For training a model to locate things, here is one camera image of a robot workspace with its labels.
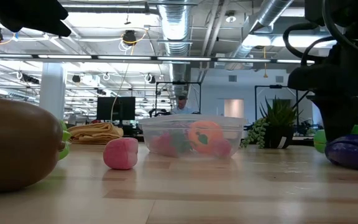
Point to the brown toy potato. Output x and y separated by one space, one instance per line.
14 146

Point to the pink door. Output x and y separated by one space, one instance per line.
234 108

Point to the orange toy fruit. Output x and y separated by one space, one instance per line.
205 137

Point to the purple toy eggplant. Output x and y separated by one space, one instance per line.
353 152

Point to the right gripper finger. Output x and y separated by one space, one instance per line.
340 118

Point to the red toy strawberry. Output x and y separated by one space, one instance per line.
163 144

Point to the light green toy vegetable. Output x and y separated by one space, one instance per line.
65 140

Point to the white building pillar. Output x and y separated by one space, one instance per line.
52 93

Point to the slanted silver ventilation duct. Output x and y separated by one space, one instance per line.
269 12

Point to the round silver ventilation duct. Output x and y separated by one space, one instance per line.
174 31

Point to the folded orange cloth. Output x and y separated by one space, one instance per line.
95 133

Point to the black metal station frame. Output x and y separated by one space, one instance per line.
275 86
179 82

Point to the person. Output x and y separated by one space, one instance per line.
182 104

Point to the round ceiling fixture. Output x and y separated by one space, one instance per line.
230 17

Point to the LED light bar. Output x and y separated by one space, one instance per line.
182 58

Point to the clear plastic tupperware container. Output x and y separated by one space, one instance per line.
166 124

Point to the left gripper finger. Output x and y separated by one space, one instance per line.
54 28
54 11

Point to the potted green plant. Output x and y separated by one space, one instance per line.
278 124

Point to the black computer monitor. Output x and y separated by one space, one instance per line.
107 109

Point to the green toy cucumber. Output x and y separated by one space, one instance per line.
320 140

